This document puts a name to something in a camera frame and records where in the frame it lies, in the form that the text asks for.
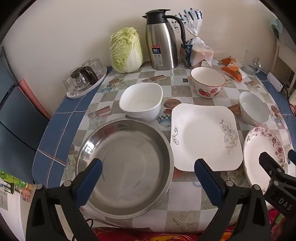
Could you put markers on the white power strip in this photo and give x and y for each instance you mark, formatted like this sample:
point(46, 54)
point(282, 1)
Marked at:
point(275, 82)

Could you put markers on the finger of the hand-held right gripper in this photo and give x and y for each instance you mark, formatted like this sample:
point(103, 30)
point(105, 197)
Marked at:
point(269, 163)
point(292, 157)

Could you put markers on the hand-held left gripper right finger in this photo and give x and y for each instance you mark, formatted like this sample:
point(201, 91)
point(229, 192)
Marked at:
point(208, 183)

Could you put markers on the teal cloth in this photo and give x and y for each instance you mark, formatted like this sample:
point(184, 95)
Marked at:
point(276, 29)

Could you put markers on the white bowl with red emblem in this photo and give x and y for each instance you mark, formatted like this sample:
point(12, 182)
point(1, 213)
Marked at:
point(253, 106)

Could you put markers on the floral round plate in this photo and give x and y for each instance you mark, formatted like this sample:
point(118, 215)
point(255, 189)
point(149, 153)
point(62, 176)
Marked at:
point(254, 148)

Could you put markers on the stainless steel thermos jug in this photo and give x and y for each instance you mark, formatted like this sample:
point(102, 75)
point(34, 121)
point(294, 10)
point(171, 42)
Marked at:
point(161, 37)

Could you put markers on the green printed packaging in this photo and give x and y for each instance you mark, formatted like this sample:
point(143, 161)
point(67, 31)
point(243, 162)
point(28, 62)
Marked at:
point(13, 183)

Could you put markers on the red patterned cloth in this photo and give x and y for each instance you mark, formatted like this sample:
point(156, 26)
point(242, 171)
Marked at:
point(161, 236)

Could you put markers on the bagged sliced bread loaf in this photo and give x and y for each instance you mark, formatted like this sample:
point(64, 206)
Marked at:
point(198, 51)

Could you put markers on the pink board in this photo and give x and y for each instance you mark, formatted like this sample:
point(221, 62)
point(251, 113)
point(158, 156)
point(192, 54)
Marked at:
point(30, 97)

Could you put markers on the white square bowl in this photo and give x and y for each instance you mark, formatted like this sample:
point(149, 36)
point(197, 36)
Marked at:
point(141, 99)

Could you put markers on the stainless steel basin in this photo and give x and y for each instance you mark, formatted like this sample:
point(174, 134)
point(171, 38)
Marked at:
point(129, 166)

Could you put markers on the strawberry print bowl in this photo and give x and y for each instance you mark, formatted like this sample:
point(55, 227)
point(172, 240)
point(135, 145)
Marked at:
point(208, 77)

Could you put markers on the checkered printed tablecloth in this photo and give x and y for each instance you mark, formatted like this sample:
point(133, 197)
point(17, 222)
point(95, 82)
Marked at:
point(185, 90)

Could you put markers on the napa cabbage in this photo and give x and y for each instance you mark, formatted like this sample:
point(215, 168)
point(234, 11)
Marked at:
point(126, 51)

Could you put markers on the dark blue cabinet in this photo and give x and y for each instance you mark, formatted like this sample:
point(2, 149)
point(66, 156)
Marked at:
point(18, 115)

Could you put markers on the white square plate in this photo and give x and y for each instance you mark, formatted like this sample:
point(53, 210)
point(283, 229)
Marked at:
point(203, 136)

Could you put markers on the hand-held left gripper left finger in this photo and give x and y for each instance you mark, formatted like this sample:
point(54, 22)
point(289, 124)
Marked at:
point(90, 182)

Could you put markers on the white oval tray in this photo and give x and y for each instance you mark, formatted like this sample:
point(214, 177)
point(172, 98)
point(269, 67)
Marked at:
point(77, 95)

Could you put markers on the white shelf unit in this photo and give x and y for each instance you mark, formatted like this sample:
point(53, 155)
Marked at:
point(281, 53)

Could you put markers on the clear glass tumbler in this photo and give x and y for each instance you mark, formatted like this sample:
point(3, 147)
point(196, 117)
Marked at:
point(86, 63)
point(97, 66)
point(69, 83)

